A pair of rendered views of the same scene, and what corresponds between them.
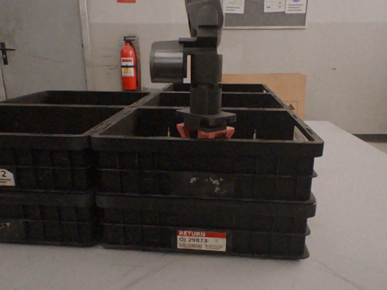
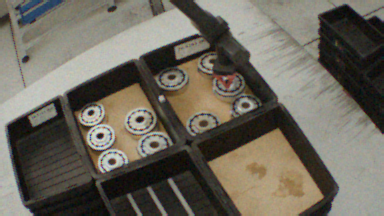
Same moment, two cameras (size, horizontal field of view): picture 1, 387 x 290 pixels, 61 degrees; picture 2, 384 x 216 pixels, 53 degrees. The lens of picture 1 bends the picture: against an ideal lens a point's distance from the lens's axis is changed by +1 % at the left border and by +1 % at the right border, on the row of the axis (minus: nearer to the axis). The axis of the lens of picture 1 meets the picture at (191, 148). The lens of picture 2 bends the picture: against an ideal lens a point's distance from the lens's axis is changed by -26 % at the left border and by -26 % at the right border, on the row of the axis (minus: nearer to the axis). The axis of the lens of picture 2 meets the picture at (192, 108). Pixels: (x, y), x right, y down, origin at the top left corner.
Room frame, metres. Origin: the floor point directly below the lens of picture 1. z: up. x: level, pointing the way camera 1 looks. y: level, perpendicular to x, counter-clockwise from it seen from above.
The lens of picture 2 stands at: (1.18, 0.94, 2.01)
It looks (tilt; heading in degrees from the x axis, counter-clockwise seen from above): 48 degrees down; 245
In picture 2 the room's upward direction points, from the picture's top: 9 degrees counter-clockwise
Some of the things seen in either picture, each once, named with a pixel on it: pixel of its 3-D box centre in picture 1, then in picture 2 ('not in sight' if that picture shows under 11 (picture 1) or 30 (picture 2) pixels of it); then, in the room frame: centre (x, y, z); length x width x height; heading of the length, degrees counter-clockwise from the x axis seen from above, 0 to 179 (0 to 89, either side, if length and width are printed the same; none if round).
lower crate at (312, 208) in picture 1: (205, 194); not in sight; (0.67, -0.03, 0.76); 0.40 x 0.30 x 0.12; 84
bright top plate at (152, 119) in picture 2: not in sight; (140, 121); (0.90, -0.06, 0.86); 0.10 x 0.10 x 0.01
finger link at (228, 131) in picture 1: (208, 141); not in sight; (0.59, -0.03, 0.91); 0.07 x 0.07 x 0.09; 39
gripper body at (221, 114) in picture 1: (205, 102); (225, 55); (0.60, -0.03, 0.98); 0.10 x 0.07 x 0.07; 40
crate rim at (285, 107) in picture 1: (212, 103); (114, 117); (0.97, -0.06, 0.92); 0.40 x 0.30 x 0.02; 84
